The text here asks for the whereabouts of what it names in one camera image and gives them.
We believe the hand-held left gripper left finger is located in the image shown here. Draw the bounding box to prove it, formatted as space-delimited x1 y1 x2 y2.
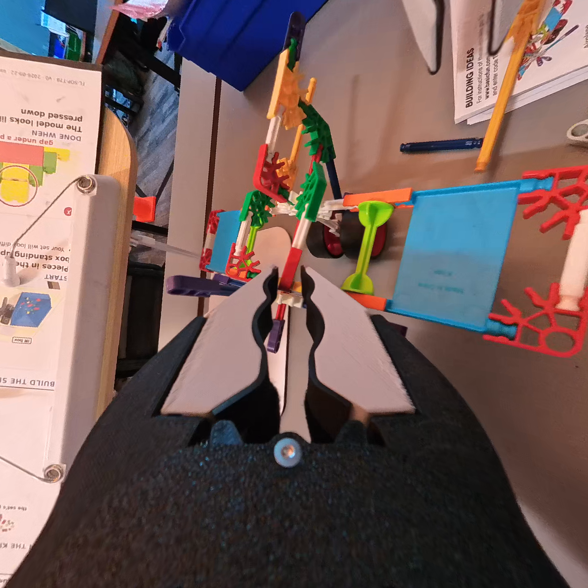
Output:
161 266 280 416

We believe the white instruction booklet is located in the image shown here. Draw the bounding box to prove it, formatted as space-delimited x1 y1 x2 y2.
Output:
450 0 588 125

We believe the colourful toy rod airplane model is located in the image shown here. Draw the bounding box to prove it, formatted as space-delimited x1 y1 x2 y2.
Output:
165 11 588 359

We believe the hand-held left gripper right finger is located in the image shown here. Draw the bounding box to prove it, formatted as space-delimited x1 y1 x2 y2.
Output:
301 266 417 415

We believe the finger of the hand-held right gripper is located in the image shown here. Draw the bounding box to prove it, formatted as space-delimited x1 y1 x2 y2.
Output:
401 0 445 75
487 0 522 57

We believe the red plastic packet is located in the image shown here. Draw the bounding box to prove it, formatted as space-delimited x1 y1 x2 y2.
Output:
110 0 184 19

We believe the printed instruction sheet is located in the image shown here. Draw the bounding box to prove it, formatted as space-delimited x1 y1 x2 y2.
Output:
0 55 103 465
0 464 65 586

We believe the white stand with wooden board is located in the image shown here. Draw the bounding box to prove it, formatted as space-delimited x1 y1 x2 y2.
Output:
0 50 295 584

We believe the blue plastic bin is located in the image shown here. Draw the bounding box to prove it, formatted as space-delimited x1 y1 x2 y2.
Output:
166 0 329 92

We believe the yellow rod with yellow connector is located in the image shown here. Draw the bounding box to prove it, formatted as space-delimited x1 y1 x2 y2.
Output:
474 0 546 174

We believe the dark blue rod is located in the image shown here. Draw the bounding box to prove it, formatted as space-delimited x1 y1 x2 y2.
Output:
400 137 484 153

